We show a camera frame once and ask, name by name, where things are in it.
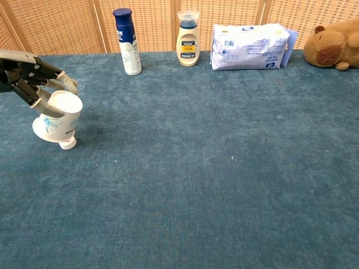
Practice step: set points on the white plastic bottle cap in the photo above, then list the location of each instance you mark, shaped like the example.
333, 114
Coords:
68, 144

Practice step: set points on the blue capped white bottle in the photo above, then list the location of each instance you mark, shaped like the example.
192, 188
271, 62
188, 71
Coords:
129, 47

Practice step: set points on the blue green table cloth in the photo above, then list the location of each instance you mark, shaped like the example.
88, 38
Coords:
179, 173

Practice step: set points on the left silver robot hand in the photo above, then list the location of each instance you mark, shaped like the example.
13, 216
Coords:
25, 73

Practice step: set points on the white tissue pack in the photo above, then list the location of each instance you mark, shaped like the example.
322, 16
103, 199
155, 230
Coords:
249, 47

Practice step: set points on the white floral paper cup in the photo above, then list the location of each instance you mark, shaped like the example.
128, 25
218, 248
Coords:
60, 117

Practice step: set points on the brown capybara plush toy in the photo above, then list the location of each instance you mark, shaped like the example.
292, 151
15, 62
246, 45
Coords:
333, 45

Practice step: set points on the woven bamboo folding screen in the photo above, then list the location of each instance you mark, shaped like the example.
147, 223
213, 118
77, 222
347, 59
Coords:
157, 25

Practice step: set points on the cream mayonnaise squeeze bottle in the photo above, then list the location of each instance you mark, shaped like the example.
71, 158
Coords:
187, 45

